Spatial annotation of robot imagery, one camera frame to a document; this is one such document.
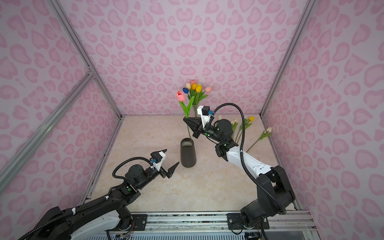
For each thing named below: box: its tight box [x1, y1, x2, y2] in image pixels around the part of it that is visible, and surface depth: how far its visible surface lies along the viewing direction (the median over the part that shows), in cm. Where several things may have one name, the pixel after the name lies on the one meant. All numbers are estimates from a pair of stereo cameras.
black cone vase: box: [180, 137, 197, 168], surface depth 88 cm
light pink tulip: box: [203, 86, 213, 93], surface depth 94 cm
